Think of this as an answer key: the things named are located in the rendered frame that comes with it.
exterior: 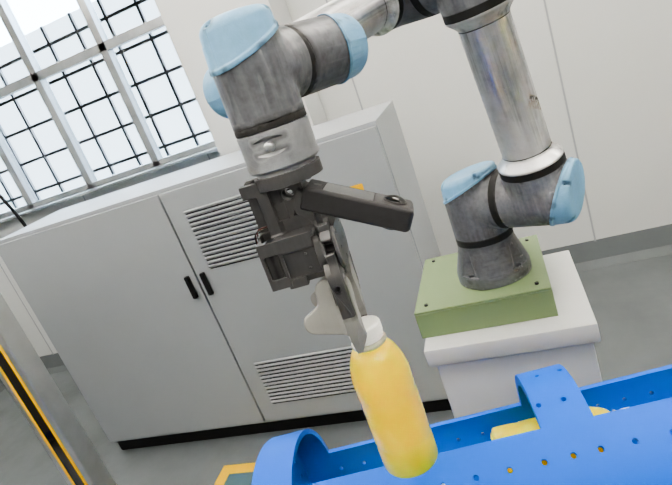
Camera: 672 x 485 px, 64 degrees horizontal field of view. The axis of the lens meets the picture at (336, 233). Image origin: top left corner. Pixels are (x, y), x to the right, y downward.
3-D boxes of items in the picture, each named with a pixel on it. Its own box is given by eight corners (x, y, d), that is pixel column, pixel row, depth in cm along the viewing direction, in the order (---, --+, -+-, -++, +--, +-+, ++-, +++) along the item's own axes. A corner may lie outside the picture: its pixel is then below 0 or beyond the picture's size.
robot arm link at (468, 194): (469, 219, 118) (452, 162, 114) (528, 215, 109) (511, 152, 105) (443, 244, 110) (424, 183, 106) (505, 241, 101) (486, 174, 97)
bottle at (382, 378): (453, 453, 64) (408, 320, 59) (416, 494, 60) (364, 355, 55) (410, 435, 70) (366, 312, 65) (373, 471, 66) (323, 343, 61)
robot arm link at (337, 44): (294, 30, 67) (228, 47, 59) (362, -2, 59) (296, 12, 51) (315, 92, 69) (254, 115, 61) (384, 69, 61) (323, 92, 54)
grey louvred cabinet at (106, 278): (161, 398, 371) (59, 209, 328) (470, 349, 300) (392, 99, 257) (114, 457, 323) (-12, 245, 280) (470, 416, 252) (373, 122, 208)
